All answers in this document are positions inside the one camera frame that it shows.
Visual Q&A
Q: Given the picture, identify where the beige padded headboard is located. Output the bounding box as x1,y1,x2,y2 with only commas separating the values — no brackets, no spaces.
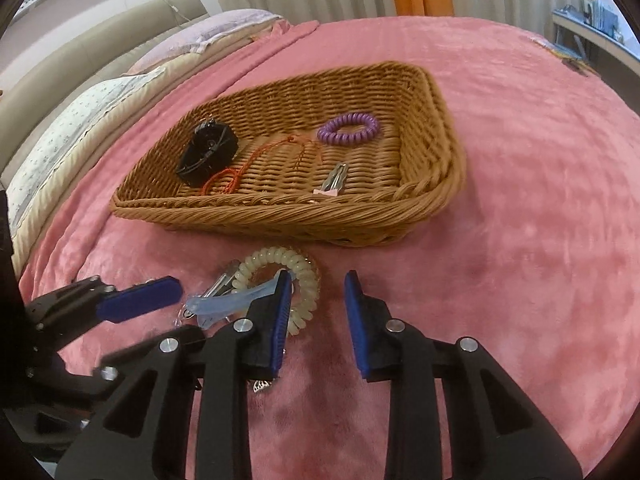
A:
0,0,208,186

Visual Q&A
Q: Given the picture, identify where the cream coil hair tie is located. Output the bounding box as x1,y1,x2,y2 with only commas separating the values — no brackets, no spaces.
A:
232,246,321,336

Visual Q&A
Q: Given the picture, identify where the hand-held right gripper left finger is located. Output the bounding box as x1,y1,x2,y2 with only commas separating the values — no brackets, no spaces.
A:
55,269,294,480

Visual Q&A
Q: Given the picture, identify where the brown wicker basket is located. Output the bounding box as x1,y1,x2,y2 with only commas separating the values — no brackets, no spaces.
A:
110,61,468,248

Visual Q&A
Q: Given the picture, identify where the black hair claw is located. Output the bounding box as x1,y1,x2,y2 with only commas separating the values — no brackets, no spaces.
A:
175,117,241,187

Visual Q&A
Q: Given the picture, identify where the pink plush blanket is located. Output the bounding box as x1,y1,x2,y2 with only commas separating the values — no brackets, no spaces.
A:
17,15,640,480

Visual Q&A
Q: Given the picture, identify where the silver hair clip pink bow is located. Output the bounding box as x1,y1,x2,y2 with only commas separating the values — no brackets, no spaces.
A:
312,162,349,197

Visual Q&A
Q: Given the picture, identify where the orange cord bracelet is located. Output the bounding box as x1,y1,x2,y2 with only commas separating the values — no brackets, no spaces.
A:
201,132,321,196

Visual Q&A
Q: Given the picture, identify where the light blue hair clip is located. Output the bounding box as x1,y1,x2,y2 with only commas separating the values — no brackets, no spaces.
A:
186,280,278,328

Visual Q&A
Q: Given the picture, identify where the grey shelf unit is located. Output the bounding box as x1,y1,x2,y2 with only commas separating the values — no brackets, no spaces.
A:
550,5,640,91

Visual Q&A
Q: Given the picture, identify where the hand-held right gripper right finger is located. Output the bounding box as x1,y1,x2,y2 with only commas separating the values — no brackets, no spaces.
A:
344,270,586,480

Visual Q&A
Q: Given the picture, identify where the silver metal hair clip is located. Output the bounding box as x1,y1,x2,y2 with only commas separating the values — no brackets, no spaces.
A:
200,259,241,301

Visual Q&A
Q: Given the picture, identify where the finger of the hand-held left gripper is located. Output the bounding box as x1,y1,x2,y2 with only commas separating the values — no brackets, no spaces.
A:
25,275,184,361
27,327,206,401

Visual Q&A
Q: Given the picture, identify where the row of books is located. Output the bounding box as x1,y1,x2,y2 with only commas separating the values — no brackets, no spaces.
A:
580,0,626,41

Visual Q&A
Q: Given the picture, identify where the white floral pillow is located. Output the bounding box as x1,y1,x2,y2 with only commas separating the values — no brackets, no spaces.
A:
7,67,168,273

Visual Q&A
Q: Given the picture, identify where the lavender pillow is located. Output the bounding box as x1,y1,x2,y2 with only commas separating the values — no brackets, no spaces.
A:
127,9,283,76

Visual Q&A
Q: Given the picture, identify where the purple coil hair tie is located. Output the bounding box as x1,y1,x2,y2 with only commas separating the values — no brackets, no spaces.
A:
316,113,378,147

